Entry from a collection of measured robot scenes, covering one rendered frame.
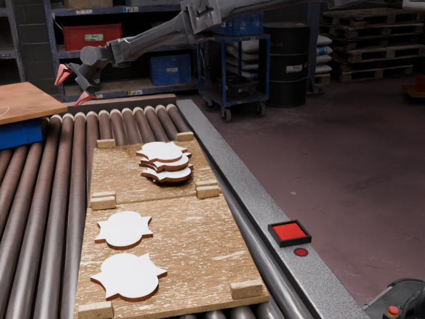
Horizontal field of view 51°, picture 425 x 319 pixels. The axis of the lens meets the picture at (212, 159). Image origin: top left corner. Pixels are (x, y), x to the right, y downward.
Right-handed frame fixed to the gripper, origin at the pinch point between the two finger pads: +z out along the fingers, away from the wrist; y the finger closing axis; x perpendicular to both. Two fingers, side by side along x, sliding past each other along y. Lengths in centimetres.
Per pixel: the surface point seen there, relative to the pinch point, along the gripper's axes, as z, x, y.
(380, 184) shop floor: -58, 204, 134
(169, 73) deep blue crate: 33, 401, -91
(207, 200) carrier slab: -19, -26, 58
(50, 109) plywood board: 10.7, 6.0, -3.1
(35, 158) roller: 21.7, -4.3, 8.8
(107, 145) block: 1.9, 2.1, 21.4
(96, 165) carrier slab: 4.1, -10.7, 26.7
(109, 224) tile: -3, -43, 46
